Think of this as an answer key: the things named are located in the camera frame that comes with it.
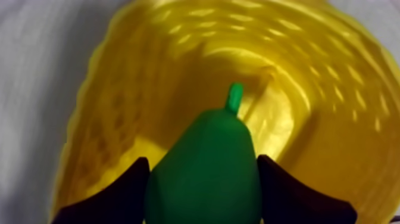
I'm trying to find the yellow plastic basket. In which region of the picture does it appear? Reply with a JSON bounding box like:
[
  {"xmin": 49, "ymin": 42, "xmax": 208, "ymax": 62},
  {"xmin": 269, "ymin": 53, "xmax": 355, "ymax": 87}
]
[{"xmin": 49, "ymin": 0, "xmax": 400, "ymax": 224}]

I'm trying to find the green toy pear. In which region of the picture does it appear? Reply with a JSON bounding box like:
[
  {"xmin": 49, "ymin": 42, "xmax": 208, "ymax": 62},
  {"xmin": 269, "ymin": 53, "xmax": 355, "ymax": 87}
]
[{"xmin": 144, "ymin": 82, "xmax": 263, "ymax": 224}]

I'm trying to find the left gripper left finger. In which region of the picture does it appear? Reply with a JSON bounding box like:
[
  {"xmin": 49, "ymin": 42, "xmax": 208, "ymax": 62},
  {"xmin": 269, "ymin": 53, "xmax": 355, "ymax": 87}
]
[{"xmin": 51, "ymin": 157, "xmax": 152, "ymax": 224}]

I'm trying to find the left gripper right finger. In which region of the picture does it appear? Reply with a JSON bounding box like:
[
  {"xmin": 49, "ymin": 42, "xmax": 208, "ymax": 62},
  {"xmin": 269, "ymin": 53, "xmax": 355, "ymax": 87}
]
[{"xmin": 257, "ymin": 154, "xmax": 358, "ymax": 224}]

